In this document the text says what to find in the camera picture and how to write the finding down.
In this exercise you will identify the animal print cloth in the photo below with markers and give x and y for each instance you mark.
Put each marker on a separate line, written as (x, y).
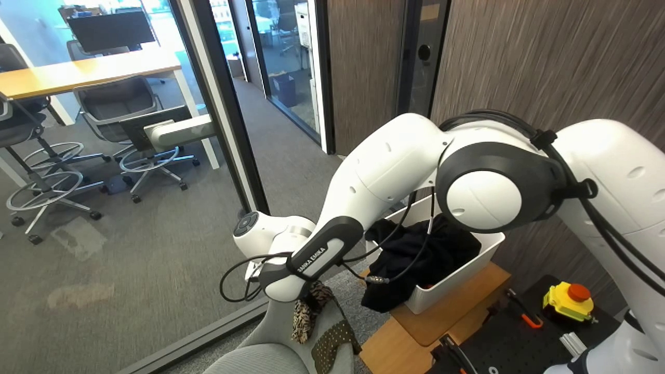
(305, 319)

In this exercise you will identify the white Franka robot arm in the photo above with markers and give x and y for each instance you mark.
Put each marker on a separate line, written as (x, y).
(387, 166)

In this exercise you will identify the black cloth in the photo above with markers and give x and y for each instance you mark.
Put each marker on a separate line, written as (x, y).
(416, 261)

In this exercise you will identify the dark patterned cloth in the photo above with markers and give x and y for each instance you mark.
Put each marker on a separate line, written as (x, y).
(333, 346)

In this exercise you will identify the white plastic box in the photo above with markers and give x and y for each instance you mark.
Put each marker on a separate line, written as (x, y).
(470, 267)

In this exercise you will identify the grey upholstered chair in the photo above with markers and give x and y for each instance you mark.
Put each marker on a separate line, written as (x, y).
(273, 340)

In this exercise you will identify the grey office chair with armrest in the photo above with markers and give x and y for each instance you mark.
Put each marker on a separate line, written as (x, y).
(141, 132)

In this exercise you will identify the dark office chair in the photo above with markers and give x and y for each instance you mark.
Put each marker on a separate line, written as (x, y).
(18, 127)

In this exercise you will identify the dark waste bin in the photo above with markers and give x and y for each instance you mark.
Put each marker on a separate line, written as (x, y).
(285, 86)

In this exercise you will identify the small wooden board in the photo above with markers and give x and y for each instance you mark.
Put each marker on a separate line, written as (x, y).
(391, 350)

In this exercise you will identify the yellow emergency stop button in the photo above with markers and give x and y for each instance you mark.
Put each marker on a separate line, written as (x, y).
(571, 300)

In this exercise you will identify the black computer monitor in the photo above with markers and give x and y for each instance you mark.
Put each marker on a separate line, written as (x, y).
(111, 31)

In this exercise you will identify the wooden office desk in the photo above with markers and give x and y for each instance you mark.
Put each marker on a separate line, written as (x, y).
(84, 74)

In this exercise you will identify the small white block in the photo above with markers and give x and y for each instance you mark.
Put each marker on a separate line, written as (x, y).
(575, 343)

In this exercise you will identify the black glass wall frame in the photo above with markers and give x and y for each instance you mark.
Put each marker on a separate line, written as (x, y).
(222, 116)

